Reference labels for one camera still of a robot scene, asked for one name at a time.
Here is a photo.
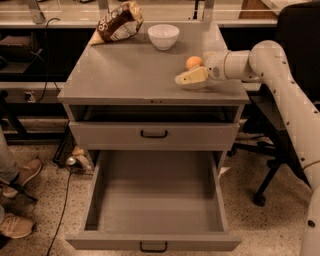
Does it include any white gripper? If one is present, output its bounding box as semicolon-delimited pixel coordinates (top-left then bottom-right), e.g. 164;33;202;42
175;51;229;89

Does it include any orange fruit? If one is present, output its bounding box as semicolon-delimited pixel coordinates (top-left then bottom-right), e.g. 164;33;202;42
185;56;203;70

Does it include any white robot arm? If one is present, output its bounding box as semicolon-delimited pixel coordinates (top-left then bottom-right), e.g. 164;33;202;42
175;40;320;256

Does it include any grey drawer cabinet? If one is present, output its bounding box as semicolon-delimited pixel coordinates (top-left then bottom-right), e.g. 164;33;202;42
58;22;249;168

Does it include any closed grey middle drawer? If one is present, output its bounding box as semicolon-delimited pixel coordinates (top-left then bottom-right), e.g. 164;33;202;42
69;121;239;151

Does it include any open grey bottom drawer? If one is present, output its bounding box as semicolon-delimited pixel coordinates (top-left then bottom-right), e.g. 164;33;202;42
66;151;241;253

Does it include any white bowl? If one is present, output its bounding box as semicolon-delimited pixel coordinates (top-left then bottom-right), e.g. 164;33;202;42
148;24;180;50

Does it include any brown chip bag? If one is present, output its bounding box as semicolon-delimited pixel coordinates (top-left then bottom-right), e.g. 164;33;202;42
89;1;144;45

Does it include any black office chair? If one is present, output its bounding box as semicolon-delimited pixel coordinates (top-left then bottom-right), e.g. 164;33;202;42
224;2;320;206

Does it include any person's grey trouser leg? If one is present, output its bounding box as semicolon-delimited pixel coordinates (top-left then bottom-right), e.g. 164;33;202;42
0;126;19;183

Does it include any tan shoe lower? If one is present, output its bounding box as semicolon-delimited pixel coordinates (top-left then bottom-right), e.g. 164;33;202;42
0;213;35;239

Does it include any black hanging cable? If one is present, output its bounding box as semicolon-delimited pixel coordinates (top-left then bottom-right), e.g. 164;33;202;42
31;17;62;103

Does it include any wall power outlet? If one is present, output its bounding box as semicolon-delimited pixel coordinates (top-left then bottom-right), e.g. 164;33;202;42
24;91;36;103

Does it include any black floor cable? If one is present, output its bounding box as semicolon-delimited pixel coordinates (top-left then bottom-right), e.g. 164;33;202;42
45;168;74;256

